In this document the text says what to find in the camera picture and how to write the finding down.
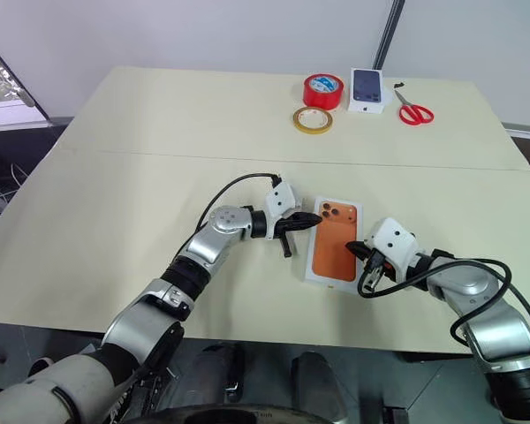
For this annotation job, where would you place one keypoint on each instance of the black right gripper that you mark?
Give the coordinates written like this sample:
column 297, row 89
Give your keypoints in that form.
column 377, row 271

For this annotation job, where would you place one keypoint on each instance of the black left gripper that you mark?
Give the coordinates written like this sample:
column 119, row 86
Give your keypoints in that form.
column 287, row 225

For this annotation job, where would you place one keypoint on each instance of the orange phone box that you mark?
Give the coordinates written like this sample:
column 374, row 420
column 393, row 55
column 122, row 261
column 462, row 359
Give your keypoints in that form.
column 335, row 247

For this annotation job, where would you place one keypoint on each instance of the white robot shoulder cover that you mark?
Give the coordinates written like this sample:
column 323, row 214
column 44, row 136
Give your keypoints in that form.
column 48, row 388

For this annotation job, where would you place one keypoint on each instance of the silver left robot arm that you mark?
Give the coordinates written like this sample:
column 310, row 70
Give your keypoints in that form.
column 221, row 247

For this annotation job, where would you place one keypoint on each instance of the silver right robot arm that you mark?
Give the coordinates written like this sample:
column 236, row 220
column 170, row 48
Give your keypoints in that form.
column 490, row 327

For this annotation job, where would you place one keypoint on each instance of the white box with dark phone print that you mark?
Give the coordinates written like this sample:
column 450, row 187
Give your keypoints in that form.
column 366, row 86

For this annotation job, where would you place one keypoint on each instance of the yellow tape roll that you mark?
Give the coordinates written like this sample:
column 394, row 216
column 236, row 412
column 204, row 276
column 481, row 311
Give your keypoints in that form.
column 313, row 128

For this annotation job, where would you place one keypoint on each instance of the red tape roll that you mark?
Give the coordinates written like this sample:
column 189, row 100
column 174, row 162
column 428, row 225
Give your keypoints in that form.
column 311, row 95

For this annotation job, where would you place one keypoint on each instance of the small black object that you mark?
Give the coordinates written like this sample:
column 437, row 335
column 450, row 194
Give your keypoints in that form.
column 398, row 85

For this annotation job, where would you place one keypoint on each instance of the black round rim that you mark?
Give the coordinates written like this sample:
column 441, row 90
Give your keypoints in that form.
column 247, row 417

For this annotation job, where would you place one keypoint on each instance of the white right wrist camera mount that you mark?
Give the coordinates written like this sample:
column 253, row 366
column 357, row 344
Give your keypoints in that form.
column 393, row 240

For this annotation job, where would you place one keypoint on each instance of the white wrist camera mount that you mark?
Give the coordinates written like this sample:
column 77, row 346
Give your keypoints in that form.
column 280, row 199
column 393, row 240

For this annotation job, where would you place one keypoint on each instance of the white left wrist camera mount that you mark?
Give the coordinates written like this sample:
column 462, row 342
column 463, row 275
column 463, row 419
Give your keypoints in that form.
column 280, row 199

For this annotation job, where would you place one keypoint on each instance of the aluminium profile post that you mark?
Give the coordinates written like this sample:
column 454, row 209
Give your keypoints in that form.
column 388, row 31

